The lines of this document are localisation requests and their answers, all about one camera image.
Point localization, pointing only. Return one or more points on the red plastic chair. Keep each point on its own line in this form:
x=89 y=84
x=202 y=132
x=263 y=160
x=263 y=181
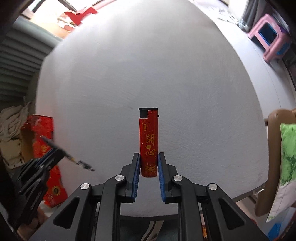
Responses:
x=77 y=17

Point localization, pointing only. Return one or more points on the person left hand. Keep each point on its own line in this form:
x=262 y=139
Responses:
x=25 y=232

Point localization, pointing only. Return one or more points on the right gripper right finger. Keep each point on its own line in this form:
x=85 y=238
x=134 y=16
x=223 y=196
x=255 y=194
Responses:
x=204 y=212

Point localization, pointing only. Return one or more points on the grey curtain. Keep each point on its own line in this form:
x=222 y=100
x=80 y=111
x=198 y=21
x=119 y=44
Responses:
x=23 y=50

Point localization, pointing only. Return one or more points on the brown chair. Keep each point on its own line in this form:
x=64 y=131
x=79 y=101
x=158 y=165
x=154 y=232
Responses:
x=266 y=197

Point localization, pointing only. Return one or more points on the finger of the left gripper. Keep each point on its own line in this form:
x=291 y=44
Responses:
x=50 y=155
x=54 y=162

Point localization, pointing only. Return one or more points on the green patterned cushion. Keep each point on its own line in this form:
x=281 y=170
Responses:
x=285 y=194

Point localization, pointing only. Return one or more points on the black yellow pen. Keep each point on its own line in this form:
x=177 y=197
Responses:
x=84 y=165

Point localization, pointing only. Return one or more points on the long red lighter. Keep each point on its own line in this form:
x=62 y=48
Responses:
x=148 y=141

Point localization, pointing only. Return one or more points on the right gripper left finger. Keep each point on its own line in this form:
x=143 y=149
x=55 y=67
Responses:
x=93 y=212

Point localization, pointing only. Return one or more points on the beige clothes pile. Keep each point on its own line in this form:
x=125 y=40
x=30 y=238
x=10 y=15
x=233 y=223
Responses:
x=12 y=119

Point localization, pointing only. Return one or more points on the pink plastic stool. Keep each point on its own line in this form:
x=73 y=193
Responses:
x=274 y=38

